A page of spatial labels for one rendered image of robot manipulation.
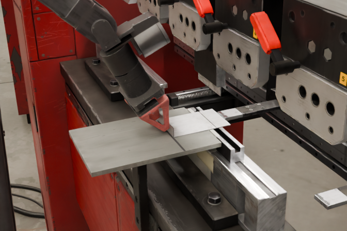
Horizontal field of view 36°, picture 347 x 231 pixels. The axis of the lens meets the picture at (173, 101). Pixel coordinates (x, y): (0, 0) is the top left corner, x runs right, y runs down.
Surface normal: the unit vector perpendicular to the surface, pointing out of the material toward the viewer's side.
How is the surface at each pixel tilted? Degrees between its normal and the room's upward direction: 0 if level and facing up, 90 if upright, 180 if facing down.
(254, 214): 90
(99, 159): 0
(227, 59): 90
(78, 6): 86
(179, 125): 0
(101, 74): 0
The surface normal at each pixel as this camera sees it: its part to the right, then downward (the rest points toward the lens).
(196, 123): -0.02, -0.91
